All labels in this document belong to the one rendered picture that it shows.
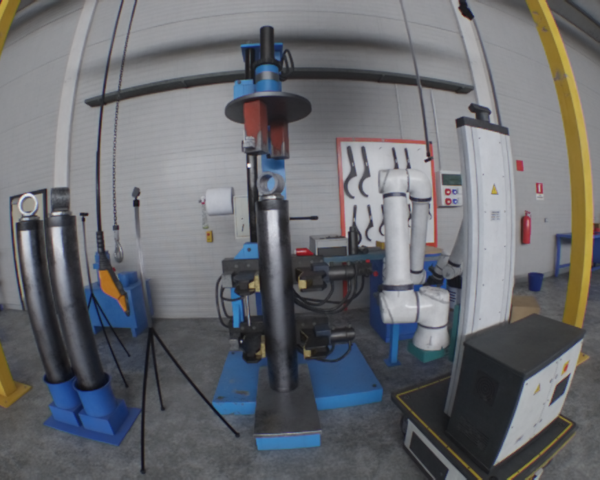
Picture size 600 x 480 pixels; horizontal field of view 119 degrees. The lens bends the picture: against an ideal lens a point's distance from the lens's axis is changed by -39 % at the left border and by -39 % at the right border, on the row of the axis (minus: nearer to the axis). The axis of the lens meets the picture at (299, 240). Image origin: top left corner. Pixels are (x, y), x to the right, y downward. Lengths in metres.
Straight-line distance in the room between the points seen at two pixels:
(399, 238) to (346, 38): 3.90
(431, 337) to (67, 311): 2.00
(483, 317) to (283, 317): 1.18
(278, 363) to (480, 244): 1.43
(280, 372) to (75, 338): 1.37
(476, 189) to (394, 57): 3.81
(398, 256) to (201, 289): 3.17
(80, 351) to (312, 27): 4.80
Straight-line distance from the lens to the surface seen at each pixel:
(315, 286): 1.81
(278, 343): 1.93
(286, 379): 2.07
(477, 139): 1.38
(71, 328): 1.97
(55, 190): 1.94
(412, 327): 3.22
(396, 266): 1.35
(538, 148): 6.40
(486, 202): 1.37
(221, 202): 2.67
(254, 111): 1.74
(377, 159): 4.11
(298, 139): 3.98
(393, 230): 1.35
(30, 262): 2.12
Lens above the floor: 1.38
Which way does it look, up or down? 5 degrees down
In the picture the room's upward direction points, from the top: 3 degrees counter-clockwise
